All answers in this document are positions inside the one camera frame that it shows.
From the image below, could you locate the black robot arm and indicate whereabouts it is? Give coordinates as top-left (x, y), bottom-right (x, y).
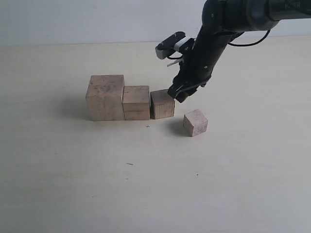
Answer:
top-left (167, 0), bottom-right (311, 102)

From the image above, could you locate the smallest wooden cube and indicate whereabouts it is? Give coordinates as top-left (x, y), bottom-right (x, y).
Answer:
top-left (183, 109), bottom-right (208, 137)

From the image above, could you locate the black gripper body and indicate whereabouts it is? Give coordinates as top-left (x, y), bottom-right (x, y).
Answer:
top-left (173, 27), bottom-right (231, 91)

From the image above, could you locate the third largest wooden cube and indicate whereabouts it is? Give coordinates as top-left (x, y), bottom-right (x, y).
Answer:
top-left (150, 89), bottom-right (175, 119)

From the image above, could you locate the black cable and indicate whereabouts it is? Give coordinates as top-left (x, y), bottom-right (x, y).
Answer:
top-left (228, 29), bottom-right (272, 47)

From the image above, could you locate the second largest wooden cube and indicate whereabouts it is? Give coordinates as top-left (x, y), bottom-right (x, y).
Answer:
top-left (122, 85), bottom-right (151, 120)

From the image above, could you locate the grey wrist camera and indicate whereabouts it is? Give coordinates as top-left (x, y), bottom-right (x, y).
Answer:
top-left (155, 31), bottom-right (195, 60)

